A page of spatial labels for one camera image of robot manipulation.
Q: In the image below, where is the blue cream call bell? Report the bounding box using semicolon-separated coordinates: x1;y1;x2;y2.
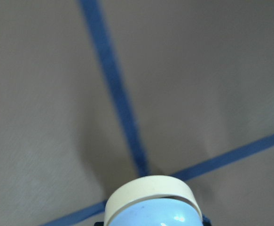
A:
104;175;203;226

